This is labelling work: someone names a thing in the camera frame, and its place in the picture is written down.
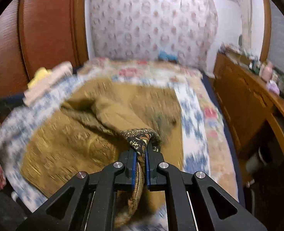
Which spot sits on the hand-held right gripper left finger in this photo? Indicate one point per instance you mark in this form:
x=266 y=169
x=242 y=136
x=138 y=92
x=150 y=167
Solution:
x=134 y=168

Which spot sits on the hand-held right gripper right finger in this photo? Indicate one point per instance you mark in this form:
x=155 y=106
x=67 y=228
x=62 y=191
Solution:
x=147 y=168

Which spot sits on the beige cloth garment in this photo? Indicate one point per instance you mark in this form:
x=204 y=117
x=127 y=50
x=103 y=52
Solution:
x=50 y=81

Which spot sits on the brown patterned garment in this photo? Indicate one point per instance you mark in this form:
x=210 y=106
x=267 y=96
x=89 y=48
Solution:
x=84 y=130

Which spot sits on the blue white floral cloth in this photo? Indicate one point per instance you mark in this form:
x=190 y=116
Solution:
x=192 y=115

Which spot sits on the yellow plush toy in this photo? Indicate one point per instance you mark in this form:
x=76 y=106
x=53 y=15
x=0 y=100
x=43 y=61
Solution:
x=40 y=75

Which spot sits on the floral blanket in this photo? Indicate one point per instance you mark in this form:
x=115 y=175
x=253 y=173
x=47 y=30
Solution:
x=214 y=149

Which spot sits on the wooden headboard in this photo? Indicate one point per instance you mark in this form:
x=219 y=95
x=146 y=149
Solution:
x=43 y=28

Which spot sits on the dark blue mattress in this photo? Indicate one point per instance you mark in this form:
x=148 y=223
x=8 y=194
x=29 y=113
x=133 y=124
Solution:
x=207 y=78

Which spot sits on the teal fluffy item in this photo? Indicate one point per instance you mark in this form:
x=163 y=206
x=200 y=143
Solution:
x=167 y=56

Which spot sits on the wooden sideboard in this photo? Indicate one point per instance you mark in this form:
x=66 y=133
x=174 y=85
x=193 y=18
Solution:
x=243 y=101

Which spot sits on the circle patterned curtain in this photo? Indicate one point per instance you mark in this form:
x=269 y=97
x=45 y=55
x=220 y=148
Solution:
x=151 y=24

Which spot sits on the pile of folded fabrics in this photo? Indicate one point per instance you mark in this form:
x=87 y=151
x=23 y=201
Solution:
x=233 y=51

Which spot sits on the small purple item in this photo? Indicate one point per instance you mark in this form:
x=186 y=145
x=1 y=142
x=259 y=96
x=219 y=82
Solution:
x=273 y=87

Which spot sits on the pink thermos jug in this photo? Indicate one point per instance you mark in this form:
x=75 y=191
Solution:
x=267 y=71

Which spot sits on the cream lace curtain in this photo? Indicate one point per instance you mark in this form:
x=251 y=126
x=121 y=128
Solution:
x=245 y=12

